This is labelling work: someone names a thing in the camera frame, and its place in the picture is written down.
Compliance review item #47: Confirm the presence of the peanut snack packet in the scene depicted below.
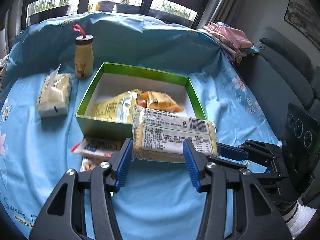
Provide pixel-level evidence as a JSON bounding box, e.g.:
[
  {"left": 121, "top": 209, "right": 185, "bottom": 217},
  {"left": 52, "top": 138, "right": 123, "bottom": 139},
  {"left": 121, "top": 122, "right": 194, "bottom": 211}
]
[{"left": 80, "top": 157, "right": 101, "bottom": 172}]

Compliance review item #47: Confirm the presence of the yellow bear bottle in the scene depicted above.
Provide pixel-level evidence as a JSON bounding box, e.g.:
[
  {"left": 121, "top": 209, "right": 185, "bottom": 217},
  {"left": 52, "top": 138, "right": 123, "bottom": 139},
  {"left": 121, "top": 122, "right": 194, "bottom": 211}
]
[{"left": 72, "top": 24, "right": 94, "bottom": 79}]

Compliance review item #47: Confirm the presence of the potted plant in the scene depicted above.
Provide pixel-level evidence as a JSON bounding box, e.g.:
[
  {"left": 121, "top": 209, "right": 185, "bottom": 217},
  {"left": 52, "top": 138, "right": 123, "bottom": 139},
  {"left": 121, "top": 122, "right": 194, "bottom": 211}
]
[{"left": 96, "top": 0, "right": 116, "bottom": 12}]

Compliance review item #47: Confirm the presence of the pink folded cloth pile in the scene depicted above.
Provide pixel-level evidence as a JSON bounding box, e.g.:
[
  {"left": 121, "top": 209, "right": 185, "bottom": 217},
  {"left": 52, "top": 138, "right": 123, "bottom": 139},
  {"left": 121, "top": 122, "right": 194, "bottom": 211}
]
[{"left": 199, "top": 22, "right": 259, "bottom": 64}]

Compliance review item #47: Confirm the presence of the yellow snack bag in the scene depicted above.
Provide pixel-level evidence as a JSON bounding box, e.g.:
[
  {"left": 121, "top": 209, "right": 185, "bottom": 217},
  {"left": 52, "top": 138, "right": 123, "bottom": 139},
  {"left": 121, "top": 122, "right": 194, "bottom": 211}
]
[{"left": 92, "top": 89, "right": 141, "bottom": 124}]

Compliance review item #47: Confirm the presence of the blue floral bedsheet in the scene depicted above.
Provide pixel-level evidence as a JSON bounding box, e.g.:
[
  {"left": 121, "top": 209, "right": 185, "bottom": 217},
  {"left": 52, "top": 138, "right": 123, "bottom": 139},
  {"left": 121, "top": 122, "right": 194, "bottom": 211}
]
[{"left": 1, "top": 12, "right": 278, "bottom": 237}]

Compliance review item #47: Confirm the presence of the green cardboard box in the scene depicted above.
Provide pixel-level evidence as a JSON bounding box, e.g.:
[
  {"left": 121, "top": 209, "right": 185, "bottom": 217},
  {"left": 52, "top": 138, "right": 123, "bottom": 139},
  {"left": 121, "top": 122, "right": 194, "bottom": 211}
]
[{"left": 76, "top": 63, "right": 206, "bottom": 141}]

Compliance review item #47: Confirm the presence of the tissue pack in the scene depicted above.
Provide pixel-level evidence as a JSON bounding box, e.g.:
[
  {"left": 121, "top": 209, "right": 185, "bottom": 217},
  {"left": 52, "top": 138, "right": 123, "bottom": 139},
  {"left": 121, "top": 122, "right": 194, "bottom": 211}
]
[{"left": 35, "top": 65, "right": 72, "bottom": 118}]

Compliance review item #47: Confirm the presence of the white red blue snack bag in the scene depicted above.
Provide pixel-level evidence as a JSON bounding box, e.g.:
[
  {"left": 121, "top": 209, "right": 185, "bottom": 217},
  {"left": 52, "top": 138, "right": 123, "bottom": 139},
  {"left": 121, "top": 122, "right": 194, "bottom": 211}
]
[{"left": 71, "top": 137, "right": 123, "bottom": 160}]

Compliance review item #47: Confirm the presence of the wall picture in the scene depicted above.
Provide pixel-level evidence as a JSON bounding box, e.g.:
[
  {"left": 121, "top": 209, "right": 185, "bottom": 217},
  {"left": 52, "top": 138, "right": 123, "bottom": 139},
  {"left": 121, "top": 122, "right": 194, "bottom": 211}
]
[{"left": 284, "top": 0, "right": 319, "bottom": 49}]

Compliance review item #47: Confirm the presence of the grey sofa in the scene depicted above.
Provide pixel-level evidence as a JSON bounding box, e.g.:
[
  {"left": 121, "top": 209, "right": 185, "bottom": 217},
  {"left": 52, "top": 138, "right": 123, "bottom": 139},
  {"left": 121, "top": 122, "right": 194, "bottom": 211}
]
[{"left": 236, "top": 26, "right": 320, "bottom": 205}]

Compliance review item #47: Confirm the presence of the clear cracker pack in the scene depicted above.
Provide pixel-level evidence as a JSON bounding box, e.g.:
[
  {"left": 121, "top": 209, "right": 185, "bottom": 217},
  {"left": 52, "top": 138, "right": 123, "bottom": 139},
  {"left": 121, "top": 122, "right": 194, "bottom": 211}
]
[{"left": 132, "top": 106, "right": 219, "bottom": 163}]

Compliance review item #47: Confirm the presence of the tan yellow snack packet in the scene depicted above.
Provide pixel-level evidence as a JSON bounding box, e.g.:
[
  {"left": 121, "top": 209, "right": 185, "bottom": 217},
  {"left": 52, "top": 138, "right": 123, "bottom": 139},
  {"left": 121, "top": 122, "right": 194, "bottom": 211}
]
[{"left": 137, "top": 90, "right": 184, "bottom": 113}]

